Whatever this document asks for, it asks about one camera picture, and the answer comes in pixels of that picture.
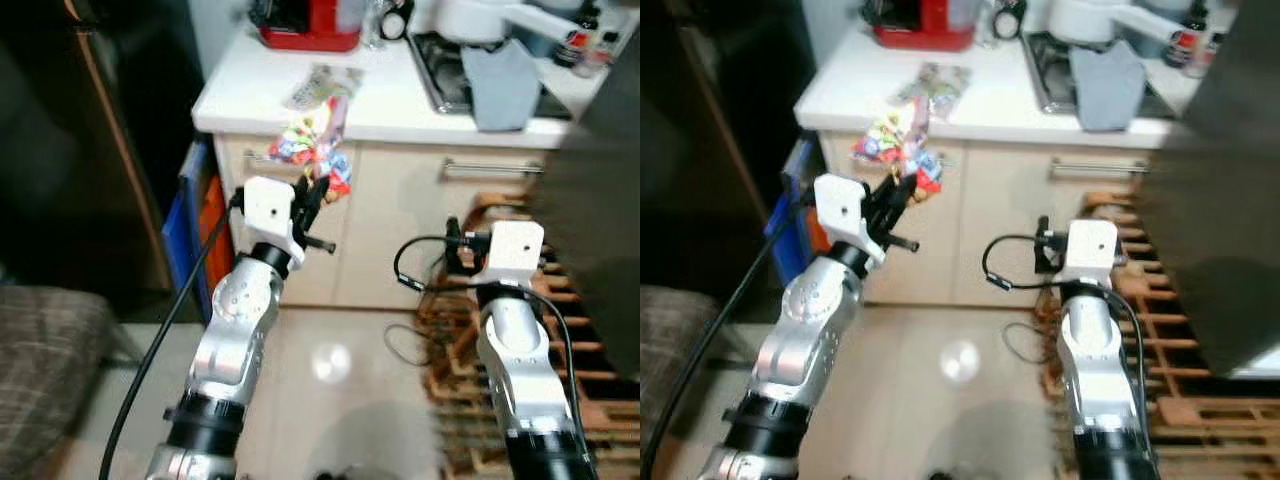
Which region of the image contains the colourful snack packet bundle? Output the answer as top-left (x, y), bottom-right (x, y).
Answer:
top-left (852, 95), bottom-right (943, 201)
top-left (265, 95), bottom-right (354, 198)

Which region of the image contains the silver fridge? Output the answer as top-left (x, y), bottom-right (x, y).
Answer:
top-left (528, 28), bottom-right (641, 383)
top-left (1135, 0), bottom-right (1280, 379)

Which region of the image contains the cream cabinet with white counter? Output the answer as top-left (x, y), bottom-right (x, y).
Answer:
top-left (192, 28), bottom-right (613, 311)
top-left (795, 28), bottom-right (1201, 309)

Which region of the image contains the orange board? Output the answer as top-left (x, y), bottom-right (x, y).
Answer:
top-left (198, 175), bottom-right (238, 293)
top-left (805, 205), bottom-right (833, 256)

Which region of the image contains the pale snack packet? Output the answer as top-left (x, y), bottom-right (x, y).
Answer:
top-left (895, 62), bottom-right (973, 109)
top-left (285, 63), bottom-right (364, 111)

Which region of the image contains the wooden slatted pallet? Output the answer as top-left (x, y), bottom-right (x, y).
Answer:
top-left (415, 190), bottom-right (641, 480)
top-left (1035, 190), bottom-right (1280, 480)

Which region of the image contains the red kitchen appliance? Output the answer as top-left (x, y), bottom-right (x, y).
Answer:
top-left (250, 0), bottom-right (363, 53)
top-left (865, 0), bottom-right (976, 51)

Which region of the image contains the grey cloth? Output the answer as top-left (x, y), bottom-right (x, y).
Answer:
top-left (1068, 42), bottom-right (1149, 133)
top-left (462, 42), bottom-right (546, 133)

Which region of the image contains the steel sink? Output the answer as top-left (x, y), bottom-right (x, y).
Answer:
top-left (1022, 30), bottom-right (1191, 116)
top-left (408, 30), bottom-right (581, 119)

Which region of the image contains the dark wooden wardrobe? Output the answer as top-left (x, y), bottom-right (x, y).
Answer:
top-left (640, 0), bottom-right (816, 301)
top-left (0, 0), bottom-right (206, 306)

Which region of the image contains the black round container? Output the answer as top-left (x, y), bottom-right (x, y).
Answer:
top-left (380, 0), bottom-right (413, 41)
top-left (992, 0), bottom-right (1029, 41)

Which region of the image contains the grey plaid cushion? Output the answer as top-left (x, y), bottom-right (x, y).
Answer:
top-left (640, 285), bottom-right (701, 441)
top-left (0, 285), bottom-right (118, 480)

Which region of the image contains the white pot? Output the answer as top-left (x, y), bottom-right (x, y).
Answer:
top-left (435, 0), bottom-right (583, 49)
top-left (1048, 0), bottom-right (1191, 49)

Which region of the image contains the dark bottle with red label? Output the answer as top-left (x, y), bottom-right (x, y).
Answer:
top-left (1165, 5), bottom-right (1211, 66)
top-left (555, 5), bottom-right (601, 69)

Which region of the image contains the small sauce bottle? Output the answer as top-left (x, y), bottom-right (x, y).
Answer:
top-left (1195, 30), bottom-right (1229, 79)
top-left (590, 25), bottom-right (626, 76)

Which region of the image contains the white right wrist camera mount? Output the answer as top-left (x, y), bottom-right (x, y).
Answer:
top-left (1060, 220), bottom-right (1119, 286)
top-left (468, 220), bottom-right (546, 291)

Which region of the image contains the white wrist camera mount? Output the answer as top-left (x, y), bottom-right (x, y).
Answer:
top-left (815, 173), bottom-right (888, 266)
top-left (1060, 220), bottom-right (1119, 286)
top-left (243, 177), bottom-right (306, 269)
top-left (468, 220), bottom-right (546, 291)

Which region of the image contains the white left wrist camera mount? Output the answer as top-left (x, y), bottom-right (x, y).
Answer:
top-left (243, 177), bottom-right (306, 269)
top-left (815, 173), bottom-right (888, 266)

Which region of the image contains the long metal cabinet handle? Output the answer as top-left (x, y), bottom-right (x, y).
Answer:
top-left (443, 157), bottom-right (548, 182)
top-left (1048, 157), bottom-right (1151, 181)

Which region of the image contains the thin black floor cable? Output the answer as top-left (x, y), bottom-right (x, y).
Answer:
top-left (385, 320), bottom-right (433, 368)
top-left (1003, 320), bottom-right (1049, 366)

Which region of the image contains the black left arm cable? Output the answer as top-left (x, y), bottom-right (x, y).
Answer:
top-left (98, 190), bottom-right (246, 480)
top-left (640, 190), bottom-right (819, 479)

